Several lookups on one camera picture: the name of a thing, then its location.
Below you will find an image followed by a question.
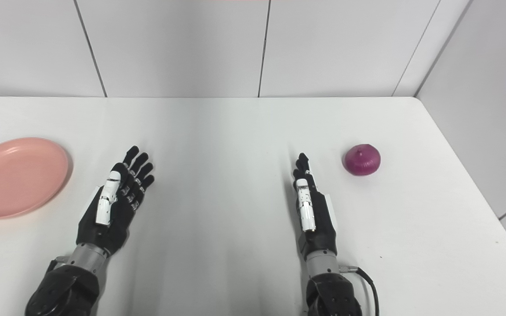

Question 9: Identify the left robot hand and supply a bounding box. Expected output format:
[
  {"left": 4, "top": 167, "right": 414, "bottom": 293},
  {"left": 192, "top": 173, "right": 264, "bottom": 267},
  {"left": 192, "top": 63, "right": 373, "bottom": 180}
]
[{"left": 76, "top": 146, "right": 155, "bottom": 256}]

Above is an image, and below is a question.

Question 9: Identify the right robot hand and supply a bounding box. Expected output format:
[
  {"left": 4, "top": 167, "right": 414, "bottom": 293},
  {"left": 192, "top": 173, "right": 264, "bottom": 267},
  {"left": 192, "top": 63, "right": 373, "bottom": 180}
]
[{"left": 293, "top": 153, "right": 339, "bottom": 260}]

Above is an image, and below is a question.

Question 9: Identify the red onion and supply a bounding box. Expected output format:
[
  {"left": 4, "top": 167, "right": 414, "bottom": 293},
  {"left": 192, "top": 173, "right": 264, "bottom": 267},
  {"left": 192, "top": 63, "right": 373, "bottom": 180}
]
[{"left": 344, "top": 144, "right": 381, "bottom": 176}]

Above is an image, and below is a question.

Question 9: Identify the pink plate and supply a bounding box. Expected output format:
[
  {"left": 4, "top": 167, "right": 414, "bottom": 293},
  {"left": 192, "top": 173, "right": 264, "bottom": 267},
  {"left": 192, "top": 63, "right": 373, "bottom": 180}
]
[{"left": 0, "top": 137, "right": 69, "bottom": 219}]

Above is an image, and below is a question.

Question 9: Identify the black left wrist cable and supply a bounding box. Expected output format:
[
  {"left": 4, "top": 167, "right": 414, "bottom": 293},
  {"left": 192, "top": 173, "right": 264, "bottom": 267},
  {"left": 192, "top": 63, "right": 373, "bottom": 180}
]
[{"left": 46, "top": 256, "right": 69, "bottom": 273}]

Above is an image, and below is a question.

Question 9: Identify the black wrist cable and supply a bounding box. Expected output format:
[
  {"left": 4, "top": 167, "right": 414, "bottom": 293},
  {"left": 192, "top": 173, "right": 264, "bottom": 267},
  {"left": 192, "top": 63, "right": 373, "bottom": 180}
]
[
  {"left": 340, "top": 265, "right": 380, "bottom": 316},
  {"left": 46, "top": 256, "right": 69, "bottom": 273}
]

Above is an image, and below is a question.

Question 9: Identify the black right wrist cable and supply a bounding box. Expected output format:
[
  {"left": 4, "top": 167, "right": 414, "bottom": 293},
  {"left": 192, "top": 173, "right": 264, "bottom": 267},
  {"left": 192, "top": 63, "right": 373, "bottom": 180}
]
[{"left": 340, "top": 265, "right": 380, "bottom": 316}]

